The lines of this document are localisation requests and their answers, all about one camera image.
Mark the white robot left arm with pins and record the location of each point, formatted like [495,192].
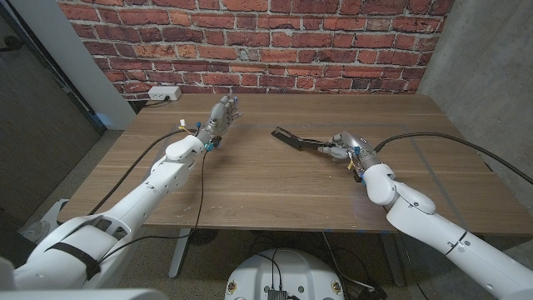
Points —
[133,204]

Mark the black power adapter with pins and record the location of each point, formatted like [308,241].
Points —
[372,293]

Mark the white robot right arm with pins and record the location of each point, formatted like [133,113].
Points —
[437,233]

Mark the white sneaker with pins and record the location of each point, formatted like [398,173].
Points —
[36,231]

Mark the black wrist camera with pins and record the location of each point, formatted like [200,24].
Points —
[358,177]
[214,143]

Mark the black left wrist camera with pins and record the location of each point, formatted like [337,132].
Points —
[214,143]

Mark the grey finned electronics box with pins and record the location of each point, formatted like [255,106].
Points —
[277,295]

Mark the dark grey door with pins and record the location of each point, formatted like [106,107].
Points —
[37,125]

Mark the red brick printed backdrop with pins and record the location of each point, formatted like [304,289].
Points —
[258,46]

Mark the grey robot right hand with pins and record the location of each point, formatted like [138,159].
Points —
[354,148]

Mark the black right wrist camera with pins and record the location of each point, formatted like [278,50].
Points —
[358,177]

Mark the white robot torso base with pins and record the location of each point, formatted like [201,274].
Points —
[287,271]

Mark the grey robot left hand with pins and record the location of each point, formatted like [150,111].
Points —
[220,118]

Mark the white table leg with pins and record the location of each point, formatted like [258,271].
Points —
[393,262]
[180,254]

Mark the white power strip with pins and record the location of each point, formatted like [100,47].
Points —
[164,93]

